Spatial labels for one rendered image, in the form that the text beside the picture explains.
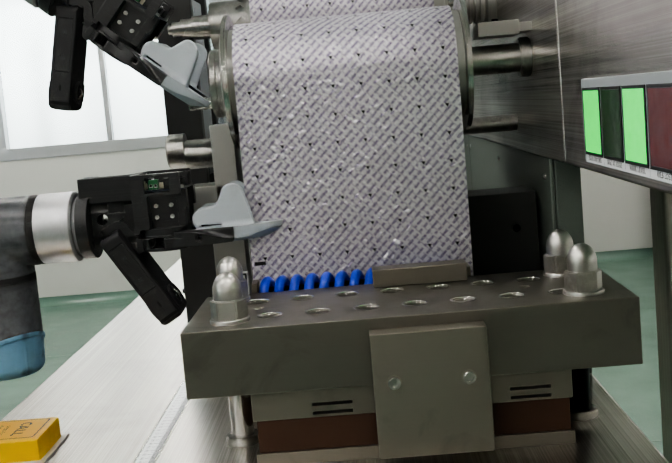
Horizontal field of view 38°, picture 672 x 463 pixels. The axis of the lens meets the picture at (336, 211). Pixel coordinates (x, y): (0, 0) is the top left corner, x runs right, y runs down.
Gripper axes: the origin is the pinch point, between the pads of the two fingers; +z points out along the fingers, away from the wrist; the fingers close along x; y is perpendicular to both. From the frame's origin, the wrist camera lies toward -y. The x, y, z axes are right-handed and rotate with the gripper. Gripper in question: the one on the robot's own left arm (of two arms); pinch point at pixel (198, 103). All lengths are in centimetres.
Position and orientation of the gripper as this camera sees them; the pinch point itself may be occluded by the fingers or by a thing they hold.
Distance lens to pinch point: 110.2
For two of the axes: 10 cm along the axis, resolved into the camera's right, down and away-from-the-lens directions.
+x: 0.2, -1.1, 9.9
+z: 8.2, 5.7, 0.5
